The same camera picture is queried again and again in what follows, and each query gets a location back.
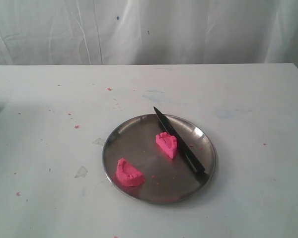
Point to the pink dough lump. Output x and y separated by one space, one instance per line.
127 175
167 143

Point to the round steel plate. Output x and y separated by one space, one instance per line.
166 180

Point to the white backdrop curtain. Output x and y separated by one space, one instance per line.
148 31

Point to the black knife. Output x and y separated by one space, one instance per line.
187 155

